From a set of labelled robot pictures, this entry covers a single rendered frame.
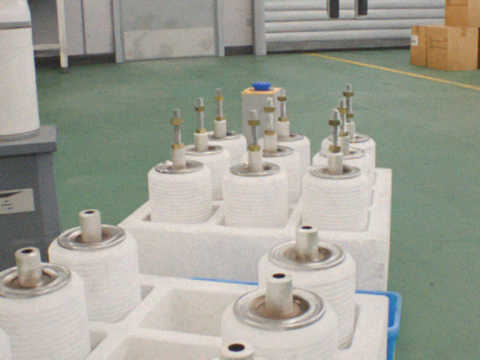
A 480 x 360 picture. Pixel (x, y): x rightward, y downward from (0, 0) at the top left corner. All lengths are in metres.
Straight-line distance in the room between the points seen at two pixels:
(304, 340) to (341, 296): 0.13
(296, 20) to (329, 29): 0.34
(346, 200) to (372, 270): 0.10
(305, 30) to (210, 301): 5.66
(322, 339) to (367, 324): 0.16
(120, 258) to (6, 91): 0.43
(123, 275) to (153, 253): 0.27
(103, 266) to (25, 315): 0.12
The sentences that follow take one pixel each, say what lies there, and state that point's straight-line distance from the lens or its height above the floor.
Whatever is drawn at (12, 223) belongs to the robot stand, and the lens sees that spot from 1.07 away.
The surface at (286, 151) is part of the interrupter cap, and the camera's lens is 1.08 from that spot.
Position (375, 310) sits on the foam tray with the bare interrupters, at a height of 0.18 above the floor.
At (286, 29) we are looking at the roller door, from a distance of 6.28.
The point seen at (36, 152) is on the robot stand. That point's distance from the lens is 1.03.
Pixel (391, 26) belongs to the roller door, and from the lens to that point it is 6.72.
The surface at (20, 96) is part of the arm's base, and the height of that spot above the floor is 0.37.
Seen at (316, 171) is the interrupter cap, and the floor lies 0.25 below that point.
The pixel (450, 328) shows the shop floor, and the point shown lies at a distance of 1.07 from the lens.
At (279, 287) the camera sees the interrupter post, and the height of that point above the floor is 0.28.
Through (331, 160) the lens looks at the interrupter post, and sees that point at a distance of 0.95.
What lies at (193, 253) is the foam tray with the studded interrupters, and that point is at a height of 0.14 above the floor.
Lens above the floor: 0.50
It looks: 12 degrees down
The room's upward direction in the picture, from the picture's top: 2 degrees counter-clockwise
